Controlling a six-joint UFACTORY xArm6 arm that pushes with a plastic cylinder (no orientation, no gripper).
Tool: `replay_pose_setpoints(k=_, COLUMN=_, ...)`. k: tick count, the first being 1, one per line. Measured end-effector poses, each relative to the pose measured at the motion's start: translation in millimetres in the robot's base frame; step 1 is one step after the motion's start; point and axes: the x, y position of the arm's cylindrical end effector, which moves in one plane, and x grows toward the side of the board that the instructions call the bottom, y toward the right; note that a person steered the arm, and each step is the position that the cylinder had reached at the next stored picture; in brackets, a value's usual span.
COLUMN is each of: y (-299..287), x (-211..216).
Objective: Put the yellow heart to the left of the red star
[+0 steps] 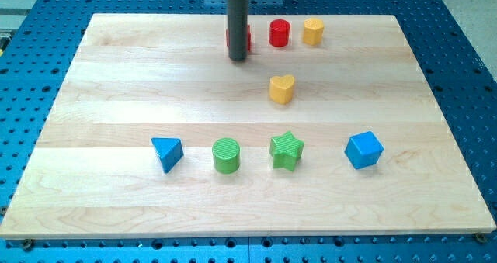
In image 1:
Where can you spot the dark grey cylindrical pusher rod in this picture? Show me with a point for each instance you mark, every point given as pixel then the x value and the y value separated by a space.
pixel 237 14

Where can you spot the red star block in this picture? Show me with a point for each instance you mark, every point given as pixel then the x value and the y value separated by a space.
pixel 249 38

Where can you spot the yellow heart block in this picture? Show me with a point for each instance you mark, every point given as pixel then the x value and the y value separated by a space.
pixel 281 88

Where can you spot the green star block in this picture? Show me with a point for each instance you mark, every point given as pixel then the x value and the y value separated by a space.
pixel 286 151

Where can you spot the red cylinder block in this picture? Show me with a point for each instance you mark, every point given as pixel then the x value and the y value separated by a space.
pixel 279 33

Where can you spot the yellow hexagon block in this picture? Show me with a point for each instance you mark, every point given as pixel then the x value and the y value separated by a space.
pixel 313 31

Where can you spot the green cylinder block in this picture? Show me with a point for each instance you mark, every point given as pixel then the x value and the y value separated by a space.
pixel 226 155

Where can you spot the light wooden board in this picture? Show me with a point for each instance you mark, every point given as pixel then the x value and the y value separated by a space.
pixel 95 174

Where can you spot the blue triangle block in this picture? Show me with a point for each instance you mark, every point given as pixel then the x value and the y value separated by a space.
pixel 169 151

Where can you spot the blue cube block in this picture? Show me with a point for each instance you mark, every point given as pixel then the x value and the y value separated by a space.
pixel 363 150

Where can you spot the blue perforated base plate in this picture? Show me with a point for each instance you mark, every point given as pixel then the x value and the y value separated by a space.
pixel 36 59

